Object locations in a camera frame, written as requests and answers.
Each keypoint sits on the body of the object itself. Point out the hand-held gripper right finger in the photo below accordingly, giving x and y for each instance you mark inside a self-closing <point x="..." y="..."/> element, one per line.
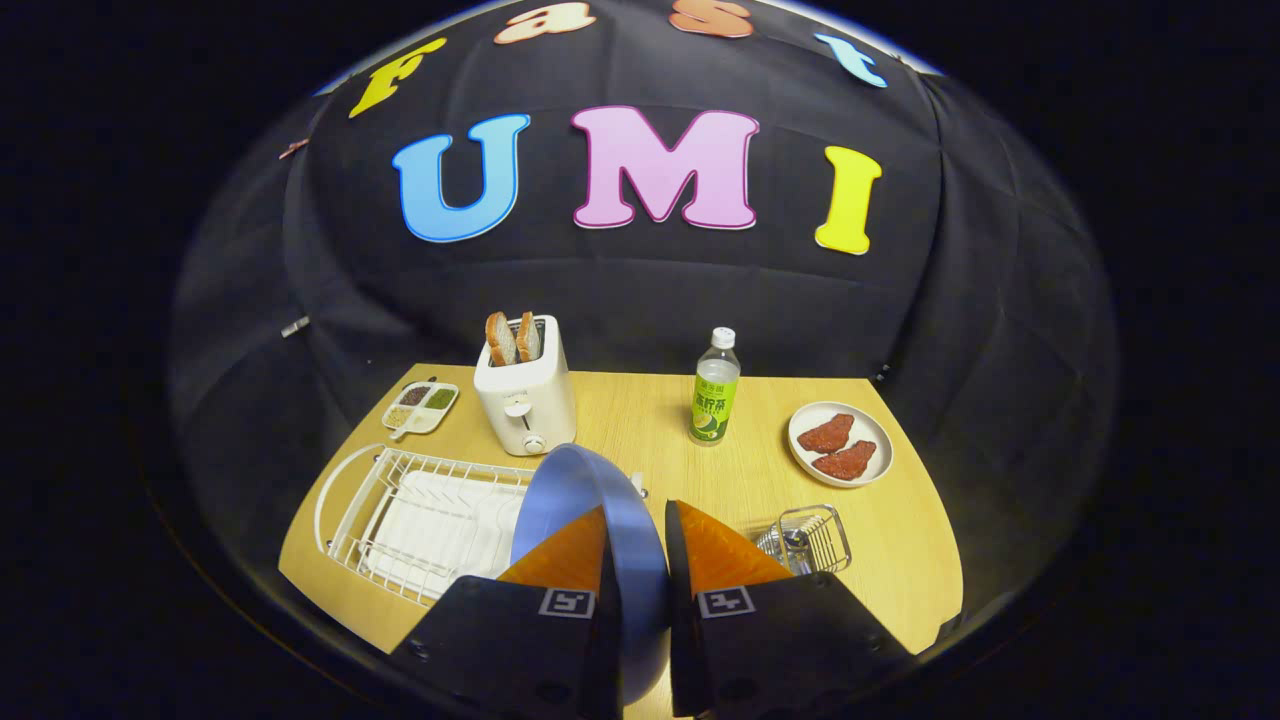
<point x="780" y="650"/>

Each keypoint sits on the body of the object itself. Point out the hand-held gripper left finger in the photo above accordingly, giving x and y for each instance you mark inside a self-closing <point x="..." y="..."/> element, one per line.
<point x="520" y="650"/>

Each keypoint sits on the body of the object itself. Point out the metal spoon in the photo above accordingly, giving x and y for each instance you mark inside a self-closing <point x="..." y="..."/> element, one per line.
<point x="795" y="541"/>

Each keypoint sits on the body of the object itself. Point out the blue plate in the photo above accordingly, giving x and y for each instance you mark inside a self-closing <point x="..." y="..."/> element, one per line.
<point x="590" y="480"/>

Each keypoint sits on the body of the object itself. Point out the white plate with meat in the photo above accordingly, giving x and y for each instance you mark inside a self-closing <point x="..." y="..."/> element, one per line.
<point x="880" y="435"/>

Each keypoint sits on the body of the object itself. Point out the white divided seasoning dish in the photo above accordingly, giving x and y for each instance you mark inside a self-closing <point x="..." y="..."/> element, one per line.
<point x="420" y="408"/>

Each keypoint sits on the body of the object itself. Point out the red meat slice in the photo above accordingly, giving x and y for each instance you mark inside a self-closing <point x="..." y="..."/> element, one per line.
<point x="826" y="433"/>
<point x="845" y="461"/>

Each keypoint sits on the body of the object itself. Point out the white toaster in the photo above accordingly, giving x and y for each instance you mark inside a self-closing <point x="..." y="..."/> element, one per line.
<point x="530" y="405"/>

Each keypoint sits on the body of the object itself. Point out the green label drink bottle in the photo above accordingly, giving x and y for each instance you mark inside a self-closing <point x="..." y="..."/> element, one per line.
<point x="714" y="400"/>

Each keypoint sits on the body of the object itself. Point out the toast slice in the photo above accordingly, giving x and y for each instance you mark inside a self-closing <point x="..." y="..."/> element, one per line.
<point x="528" y="338"/>
<point x="500" y="340"/>

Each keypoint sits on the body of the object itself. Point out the small metal clip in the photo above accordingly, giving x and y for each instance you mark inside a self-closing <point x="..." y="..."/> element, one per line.
<point x="296" y="326"/>

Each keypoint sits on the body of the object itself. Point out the pink clip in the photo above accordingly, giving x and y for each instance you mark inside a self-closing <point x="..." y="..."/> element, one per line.
<point x="294" y="149"/>

